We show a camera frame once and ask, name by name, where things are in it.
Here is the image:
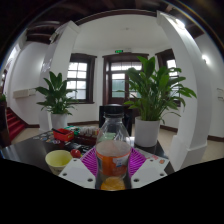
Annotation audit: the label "black chair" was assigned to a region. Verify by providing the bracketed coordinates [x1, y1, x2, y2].
[98, 104, 141, 136]

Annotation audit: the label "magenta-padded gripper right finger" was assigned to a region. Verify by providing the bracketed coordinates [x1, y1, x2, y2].
[128, 147, 168, 190]

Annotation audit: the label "large potted plant white pot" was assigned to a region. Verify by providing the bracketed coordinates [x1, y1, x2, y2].
[123, 55, 198, 148]

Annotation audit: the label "red box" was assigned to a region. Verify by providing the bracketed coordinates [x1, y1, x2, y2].
[52, 127, 75, 143]

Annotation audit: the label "printed paper leaflet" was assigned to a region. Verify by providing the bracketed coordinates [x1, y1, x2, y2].
[143, 148, 169, 166]

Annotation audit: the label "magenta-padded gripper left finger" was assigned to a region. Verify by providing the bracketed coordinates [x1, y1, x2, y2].
[58, 147, 100, 190]

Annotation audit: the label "clear bottle with orange drink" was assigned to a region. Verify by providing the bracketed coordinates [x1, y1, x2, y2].
[94, 103, 132, 192]

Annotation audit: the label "wide dark-framed window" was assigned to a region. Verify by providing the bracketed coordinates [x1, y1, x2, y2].
[68, 53, 98, 104]

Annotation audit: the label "narrow dark-framed window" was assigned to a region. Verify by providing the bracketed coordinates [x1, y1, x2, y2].
[155, 48, 183, 108]

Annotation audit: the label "small potted plant white pot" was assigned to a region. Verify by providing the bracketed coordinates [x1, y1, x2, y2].
[34, 70, 79, 130]

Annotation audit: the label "dark wooden double door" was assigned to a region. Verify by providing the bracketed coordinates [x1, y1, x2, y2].
[102, 52, 149, 106]

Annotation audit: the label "red carpeted stairs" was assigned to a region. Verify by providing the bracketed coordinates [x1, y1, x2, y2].
[5, 106, 27, 141]

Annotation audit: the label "colourful round stickers sheet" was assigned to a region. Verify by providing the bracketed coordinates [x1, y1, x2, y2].
[32, 130, 63, 145]

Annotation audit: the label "yellow mug with red-green handle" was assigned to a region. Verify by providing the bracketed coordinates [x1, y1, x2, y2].
[44, 148, 83, 177]

